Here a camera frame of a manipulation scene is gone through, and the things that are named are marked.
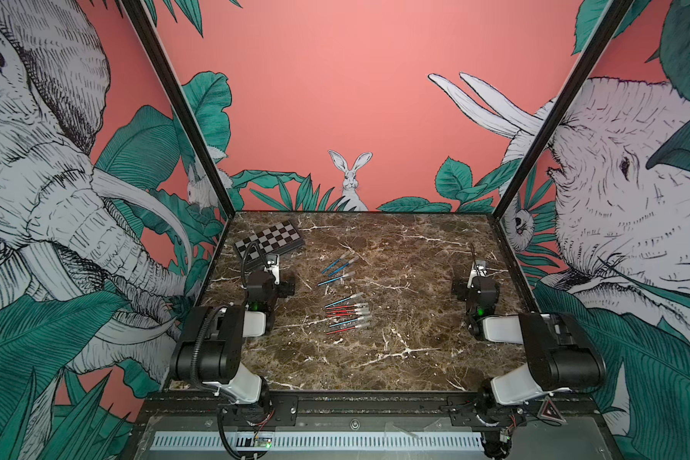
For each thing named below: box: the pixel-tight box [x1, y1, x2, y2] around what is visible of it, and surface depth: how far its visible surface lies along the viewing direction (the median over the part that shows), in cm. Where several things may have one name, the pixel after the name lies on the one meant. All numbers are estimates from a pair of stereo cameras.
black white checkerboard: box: [233, 219, 306, 271], surface depth 109 cm
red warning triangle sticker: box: [536, 394, 567, 424], surface depth 76 cm
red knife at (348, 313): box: [326, 310, 371, 318], surface depth 95 cm
